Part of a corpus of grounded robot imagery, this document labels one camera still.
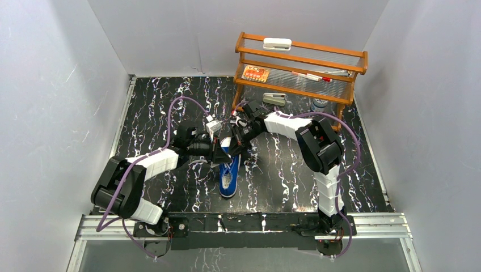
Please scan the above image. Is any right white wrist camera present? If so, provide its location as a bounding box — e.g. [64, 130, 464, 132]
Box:
[230, 110, 247, 128]

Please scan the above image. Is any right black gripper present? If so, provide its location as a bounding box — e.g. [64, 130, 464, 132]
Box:
[227, 122, 263, 158]

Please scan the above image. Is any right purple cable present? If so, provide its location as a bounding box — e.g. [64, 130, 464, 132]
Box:
[233, 99, 362, 260]

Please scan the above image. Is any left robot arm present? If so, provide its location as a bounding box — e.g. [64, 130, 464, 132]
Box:
[91, 121, 232, 236]

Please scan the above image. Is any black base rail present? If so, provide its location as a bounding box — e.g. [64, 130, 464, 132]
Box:
[75, 210, 412, 260]

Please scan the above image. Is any grey stapler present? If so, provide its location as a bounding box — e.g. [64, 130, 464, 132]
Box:
[263, 93, 286, 107]

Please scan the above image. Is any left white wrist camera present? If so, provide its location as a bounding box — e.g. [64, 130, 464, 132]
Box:
[205, 115, 222, 139]

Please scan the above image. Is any orange snack packet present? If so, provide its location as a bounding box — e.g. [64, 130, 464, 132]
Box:
[241, 65, 270, 83]

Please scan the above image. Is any wooden shelf rack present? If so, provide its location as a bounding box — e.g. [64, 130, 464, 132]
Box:
[232, 32, 369, 118]

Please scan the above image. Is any small bottle on shelf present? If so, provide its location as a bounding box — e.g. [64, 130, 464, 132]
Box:
[310, 99, 330, 112]

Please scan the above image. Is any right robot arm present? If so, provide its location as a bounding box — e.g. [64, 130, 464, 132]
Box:
[229, 101, 344, 235]

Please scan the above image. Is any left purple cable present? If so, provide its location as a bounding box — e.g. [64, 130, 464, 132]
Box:
[96, 96, 211, 260]

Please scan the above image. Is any blue canvas sneaker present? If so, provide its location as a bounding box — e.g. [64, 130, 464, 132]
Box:
[219, 154, 242, 198]

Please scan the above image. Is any white shoelace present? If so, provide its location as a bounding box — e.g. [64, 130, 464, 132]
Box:
[188, 138, 252, 177]

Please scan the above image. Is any white box top shelf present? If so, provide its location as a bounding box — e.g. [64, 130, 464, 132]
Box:
[263, 37, 292, 52]

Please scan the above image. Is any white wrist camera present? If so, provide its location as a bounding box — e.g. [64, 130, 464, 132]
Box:
[205, 115, 222, 139]
[230, 110, 247, 128]

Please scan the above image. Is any purple cable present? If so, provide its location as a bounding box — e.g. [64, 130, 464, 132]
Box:
[233, 99, 362, 260]
[96, 96, 211, 260]

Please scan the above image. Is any red white marker pen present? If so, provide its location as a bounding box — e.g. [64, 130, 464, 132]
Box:
[291, 71, 332, 82]

